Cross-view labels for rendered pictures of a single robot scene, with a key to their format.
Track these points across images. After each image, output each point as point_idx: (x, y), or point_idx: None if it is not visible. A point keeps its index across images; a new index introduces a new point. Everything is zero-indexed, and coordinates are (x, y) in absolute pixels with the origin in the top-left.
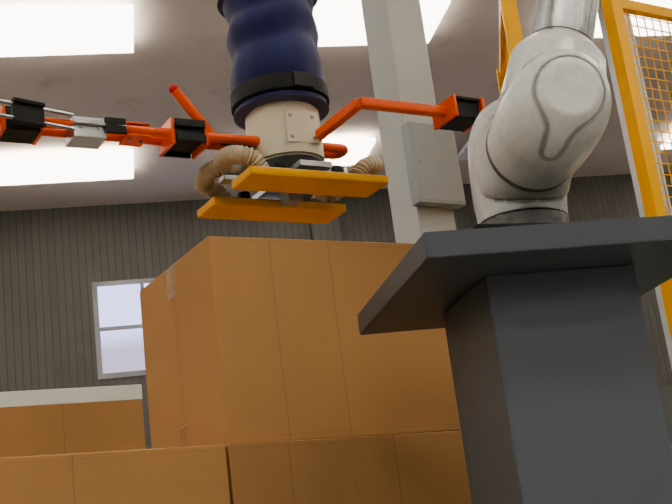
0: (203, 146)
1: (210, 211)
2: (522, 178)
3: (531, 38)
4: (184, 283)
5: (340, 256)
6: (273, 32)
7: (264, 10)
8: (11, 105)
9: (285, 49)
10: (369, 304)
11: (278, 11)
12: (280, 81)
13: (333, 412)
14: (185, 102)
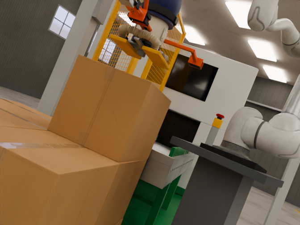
0: (143, 25)
1: (118, 40)
2: (261, 148)
3: (296, 120)
4: (121, 83)
5: (160, 98)
6: None
7: None
8: None
9: (178, 6)
10: (189, 144)
11: None
12: (172, 17)
13: (135, 152)
14: (147, 2)
